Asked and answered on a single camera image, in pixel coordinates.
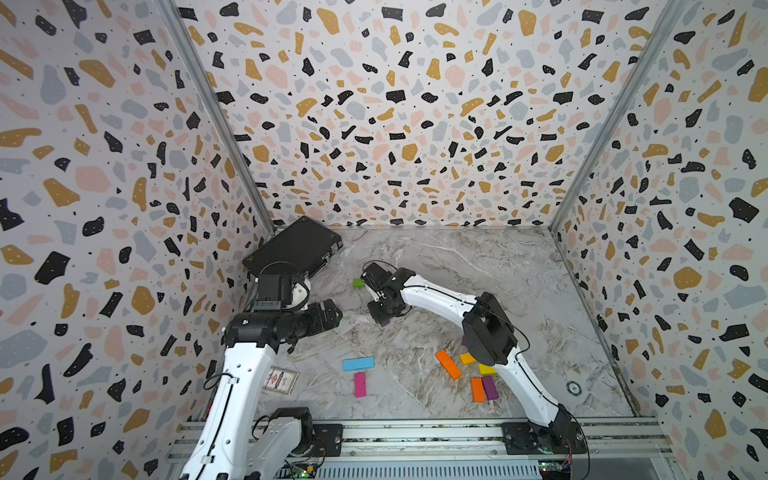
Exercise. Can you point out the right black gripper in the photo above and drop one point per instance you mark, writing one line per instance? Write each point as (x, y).
(378, 317)

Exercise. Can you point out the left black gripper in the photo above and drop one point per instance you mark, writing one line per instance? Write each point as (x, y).
(318, 323)

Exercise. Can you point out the magenta block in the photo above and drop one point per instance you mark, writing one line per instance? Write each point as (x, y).
(360, 385)

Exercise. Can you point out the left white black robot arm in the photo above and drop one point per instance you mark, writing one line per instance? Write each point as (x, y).
(229, 447)

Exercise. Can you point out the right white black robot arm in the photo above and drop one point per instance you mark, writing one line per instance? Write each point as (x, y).
(491, 340)

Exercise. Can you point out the light blue long block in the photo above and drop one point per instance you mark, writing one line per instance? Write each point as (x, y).
(358, 364)

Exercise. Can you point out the small printed card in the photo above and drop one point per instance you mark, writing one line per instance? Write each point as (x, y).
(281, 381)

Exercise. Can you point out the black flat case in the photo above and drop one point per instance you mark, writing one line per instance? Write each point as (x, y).
(304, 247)

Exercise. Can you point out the orange long block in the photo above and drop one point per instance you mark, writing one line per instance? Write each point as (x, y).
(448, 365)

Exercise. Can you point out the amber long block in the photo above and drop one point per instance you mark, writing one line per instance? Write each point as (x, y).
(467, 359)

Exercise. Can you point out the yellow short block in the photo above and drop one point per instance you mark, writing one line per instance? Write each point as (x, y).
(485, 370)

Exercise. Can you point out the orange short block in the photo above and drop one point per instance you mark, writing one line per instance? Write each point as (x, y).
(478, 391)

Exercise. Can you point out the purple block bottom right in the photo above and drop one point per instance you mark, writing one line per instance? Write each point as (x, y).
(489, 387)

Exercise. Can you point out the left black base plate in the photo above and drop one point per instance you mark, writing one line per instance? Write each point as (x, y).
(318, 441)

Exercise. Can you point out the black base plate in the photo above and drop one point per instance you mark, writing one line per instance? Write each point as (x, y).
(524, 438)
(318, 441)

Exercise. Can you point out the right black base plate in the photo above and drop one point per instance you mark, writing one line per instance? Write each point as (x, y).
(524, 438)

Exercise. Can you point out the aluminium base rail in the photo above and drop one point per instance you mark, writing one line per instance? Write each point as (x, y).
(618, 448)

